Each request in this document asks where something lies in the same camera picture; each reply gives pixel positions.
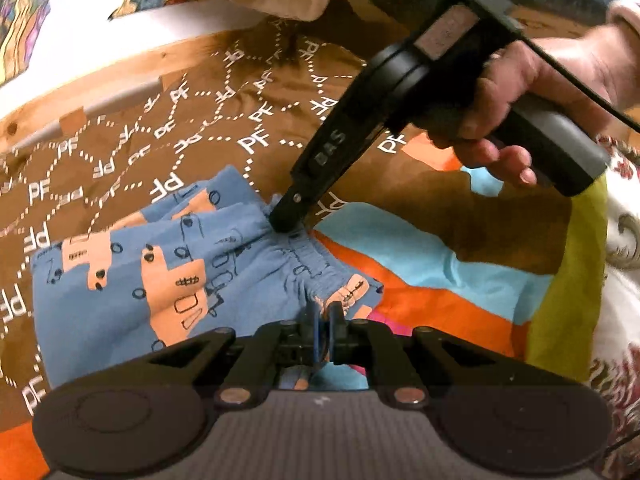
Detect black cable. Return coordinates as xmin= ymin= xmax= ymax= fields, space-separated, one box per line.
xmin=517 ymin=32 xmax=640 ymax=128

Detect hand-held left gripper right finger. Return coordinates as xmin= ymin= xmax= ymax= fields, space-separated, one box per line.
xmin=324 ymin=304 xmax=512 ymax=408

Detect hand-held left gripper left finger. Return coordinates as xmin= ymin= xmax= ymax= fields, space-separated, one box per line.
xmin=142 ymin=306 xmax=324 ymax=409

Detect person's right hand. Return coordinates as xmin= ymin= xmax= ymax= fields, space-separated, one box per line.
xmin=432 ymin=20 xmax=640 ymax=188

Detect brown printed patchwork blanket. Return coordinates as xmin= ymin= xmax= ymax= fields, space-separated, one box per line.
xmin=0 ymin=0 xmax=609 ymax=480

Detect purple and yellow wall poster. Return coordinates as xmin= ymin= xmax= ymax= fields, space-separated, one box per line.
xmin=0 ymin=0 xmax=57 ymax=87

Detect white floral cloth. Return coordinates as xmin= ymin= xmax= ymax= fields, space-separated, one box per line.
xmin=591 ymin=135 xmax=640 ymax=461

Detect person's right forearm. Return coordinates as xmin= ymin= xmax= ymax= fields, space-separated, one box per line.
xmin=607 ymin=0 xmax=640 ymax=36

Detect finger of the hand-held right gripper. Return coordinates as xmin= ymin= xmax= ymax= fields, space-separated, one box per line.
xmin=269 ymin=94 xmax=389 ymax=237

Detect wooden bed frame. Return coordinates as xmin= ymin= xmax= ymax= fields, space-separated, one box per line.
xmin=0 ymin=29 xmax=282 ymax=157

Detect blue pants with orange print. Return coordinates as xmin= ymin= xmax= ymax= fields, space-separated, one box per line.
xmin=30 ymin=165 xmax=386 ymax=392

